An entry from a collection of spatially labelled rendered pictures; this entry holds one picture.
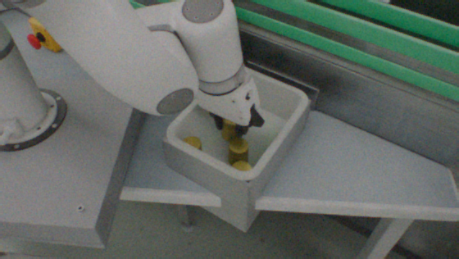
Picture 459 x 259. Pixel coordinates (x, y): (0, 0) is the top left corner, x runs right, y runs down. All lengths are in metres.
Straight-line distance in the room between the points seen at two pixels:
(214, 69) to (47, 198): 0.33
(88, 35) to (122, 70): 0.04
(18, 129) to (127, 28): 0.41
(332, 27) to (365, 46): 0.06
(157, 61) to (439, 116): 0.50
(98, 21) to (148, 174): 0.40
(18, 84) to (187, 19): 0.34
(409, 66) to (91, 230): 0.57
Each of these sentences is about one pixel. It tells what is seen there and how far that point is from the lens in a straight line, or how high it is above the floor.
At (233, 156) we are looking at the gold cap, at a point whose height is 0.80.
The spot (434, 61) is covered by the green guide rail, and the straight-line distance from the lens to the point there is 0.70.
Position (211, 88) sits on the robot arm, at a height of 0.96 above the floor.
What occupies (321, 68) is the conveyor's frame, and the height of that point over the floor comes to 0.86.
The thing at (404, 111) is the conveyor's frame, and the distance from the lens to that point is 0.74.
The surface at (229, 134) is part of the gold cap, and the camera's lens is 0.70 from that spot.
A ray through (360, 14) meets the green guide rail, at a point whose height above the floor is 0.93.
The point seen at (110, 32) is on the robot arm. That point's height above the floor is 1.12.
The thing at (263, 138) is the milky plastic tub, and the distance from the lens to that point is 0.73.
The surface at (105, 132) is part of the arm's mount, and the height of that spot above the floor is 0.82.
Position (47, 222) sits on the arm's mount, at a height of 0.82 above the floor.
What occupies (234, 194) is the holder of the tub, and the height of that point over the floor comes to 0.78.
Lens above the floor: 1.33
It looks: 49 degrees down
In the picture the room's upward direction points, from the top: straight up
